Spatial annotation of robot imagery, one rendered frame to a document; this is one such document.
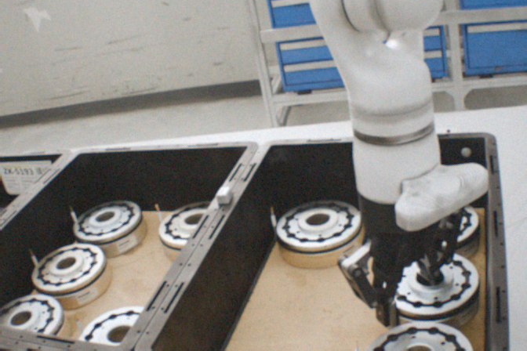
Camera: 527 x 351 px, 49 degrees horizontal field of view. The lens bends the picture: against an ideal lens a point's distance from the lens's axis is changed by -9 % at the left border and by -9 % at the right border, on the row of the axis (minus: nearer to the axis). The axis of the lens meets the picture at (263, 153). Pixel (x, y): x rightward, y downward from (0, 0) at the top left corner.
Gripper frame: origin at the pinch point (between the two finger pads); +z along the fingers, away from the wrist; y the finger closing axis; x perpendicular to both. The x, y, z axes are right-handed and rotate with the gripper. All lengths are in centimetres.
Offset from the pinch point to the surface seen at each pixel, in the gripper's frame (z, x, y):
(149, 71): 62, -318, -56
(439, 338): -1.0, 7.2, 1.7
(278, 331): 2.2, -7.3, 11.4
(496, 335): -7.8, 15.4, 2.8
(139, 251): 2.2, -32.6, 18.8
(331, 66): 44, -177, -98
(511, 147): 15, -34, -54
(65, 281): -1.1, -27.2, 29.8
